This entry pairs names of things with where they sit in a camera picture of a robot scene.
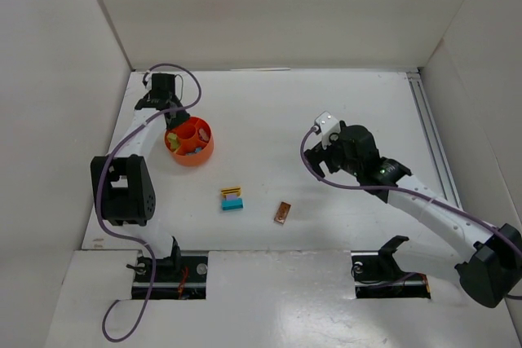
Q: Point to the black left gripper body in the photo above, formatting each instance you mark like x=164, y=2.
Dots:
x=175, y=117

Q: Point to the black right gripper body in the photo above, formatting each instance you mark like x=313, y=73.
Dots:
x=325, y=156

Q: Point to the lime green lego brick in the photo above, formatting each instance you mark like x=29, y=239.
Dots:
x=173, y=142

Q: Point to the purple lego plate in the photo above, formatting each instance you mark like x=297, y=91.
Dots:
x=203, y=135

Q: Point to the small teal lego brick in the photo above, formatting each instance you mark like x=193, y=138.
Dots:
x=196, y=151

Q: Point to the brown lego plate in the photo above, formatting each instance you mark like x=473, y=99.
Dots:
x=282, y=213

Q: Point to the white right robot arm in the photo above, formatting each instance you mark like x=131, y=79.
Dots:
x=491, y=265

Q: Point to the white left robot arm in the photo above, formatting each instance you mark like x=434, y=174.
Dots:
x=124, y=196

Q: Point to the orange round divided container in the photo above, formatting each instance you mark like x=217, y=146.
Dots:
x=189, y=140

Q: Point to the yellow black striped lego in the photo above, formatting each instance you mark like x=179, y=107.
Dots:
x=236, y=191

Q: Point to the long teal lego brick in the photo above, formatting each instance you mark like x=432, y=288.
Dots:
x=232, y=204

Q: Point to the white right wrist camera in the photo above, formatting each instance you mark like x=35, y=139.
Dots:
x=326, y=125

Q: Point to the aluminium rail right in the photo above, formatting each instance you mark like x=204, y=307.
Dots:
x=435, y=146

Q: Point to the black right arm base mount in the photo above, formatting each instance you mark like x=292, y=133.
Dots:
x=377, y=275

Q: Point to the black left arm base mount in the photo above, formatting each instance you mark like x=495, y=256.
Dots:
x=186, y=282

